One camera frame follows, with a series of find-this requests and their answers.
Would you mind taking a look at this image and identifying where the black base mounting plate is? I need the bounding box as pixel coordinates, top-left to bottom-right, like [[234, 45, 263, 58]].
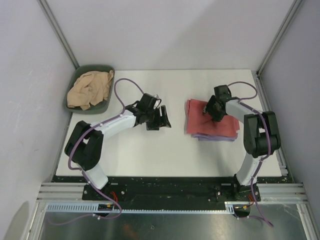
[[52, 176, 297, 210]]

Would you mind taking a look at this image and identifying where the aluminium frame post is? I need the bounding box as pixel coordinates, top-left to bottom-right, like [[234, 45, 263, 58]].
[[37, 0, 80, 69], [256, 0, 305, 77]]

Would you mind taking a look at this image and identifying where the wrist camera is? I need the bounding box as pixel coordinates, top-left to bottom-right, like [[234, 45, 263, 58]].
[[214, 85, 232, 101], [136, 93, 162, 112]]

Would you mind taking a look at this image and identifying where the pink t shirt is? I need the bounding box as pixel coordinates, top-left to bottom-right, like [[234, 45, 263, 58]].
[[184, 98, 241, 139]]

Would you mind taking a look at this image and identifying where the right aluminium frame post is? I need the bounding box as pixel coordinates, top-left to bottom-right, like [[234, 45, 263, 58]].
[[256, 0, 305, 77]]

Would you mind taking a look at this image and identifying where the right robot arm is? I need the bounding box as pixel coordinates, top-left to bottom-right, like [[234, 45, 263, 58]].
[[203, 95, 281, 201]]

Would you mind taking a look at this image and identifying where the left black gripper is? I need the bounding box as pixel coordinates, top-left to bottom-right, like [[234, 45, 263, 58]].
[[144, 105, 171, 131]]

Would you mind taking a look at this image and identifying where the left aluminium frame post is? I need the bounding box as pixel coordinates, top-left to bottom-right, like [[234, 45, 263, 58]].
[[37, 0, 80, 69]]

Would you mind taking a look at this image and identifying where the beige t shirt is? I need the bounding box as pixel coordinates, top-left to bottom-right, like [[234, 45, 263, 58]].
[[66, 70, 114, 111]]

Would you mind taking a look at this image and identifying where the dark green plastic bin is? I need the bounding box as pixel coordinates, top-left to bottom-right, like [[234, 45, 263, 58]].
[[63, 64, 115, 115]]

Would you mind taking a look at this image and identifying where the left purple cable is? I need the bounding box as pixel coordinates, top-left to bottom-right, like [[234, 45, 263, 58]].
[[46, 78, 145, 227]]

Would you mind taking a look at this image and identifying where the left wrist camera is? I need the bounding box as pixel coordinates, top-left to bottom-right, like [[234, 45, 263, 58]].
[[136, 93, 162, 112]]

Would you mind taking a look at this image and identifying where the grey slotted cable duct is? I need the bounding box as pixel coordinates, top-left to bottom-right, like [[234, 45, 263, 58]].
[[46, 202, 251, 214]]

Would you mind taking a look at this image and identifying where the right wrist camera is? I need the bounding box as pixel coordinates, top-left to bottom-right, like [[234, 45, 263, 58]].
[[214, 85, 232, 101]]

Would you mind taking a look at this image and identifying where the lilac folded t shirt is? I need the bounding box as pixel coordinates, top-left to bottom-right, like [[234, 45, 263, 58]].
[[184, 99, 238, 143]]

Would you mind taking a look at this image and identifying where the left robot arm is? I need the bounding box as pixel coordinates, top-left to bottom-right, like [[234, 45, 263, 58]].
[[64, 102, 172, 200]]

